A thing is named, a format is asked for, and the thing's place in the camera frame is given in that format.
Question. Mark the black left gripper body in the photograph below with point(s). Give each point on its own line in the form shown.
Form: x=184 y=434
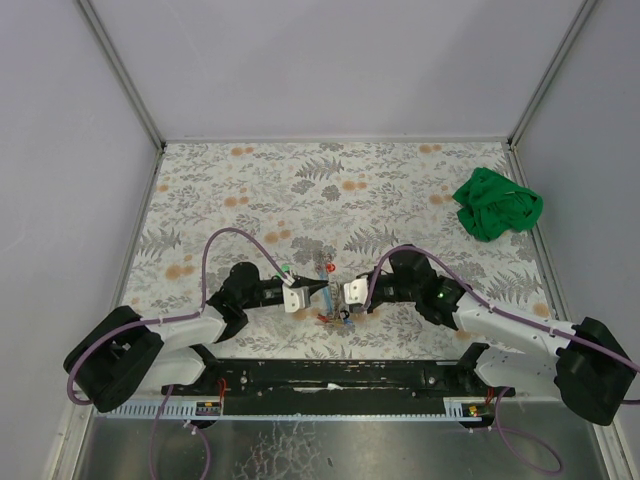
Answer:
x=312 y=284

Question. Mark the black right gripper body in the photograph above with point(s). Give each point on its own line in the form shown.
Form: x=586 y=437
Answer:
x=370 y=288

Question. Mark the grey crescent keyring holder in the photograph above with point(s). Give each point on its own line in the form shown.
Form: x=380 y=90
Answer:
x=335 y=313

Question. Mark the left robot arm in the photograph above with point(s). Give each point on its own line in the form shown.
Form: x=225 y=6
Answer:
x=126 y=354

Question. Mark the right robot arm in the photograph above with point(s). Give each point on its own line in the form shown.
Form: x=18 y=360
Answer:
x=583 y=365

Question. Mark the floral table mat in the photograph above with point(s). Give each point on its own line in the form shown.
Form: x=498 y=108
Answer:
x=215 y=205

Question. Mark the green crumpled cloth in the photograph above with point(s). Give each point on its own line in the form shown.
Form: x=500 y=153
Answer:
x=491 y=204

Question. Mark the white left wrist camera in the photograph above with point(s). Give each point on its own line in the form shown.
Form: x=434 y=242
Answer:
x=295 y=300

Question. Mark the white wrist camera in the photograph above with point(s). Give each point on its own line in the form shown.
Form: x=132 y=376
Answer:
x=295 y=300
x=356 y=292

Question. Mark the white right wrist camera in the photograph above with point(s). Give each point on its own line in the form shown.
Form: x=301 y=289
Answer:
x=356 y=292

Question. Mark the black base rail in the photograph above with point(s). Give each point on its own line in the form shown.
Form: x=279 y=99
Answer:
x=332 y=388

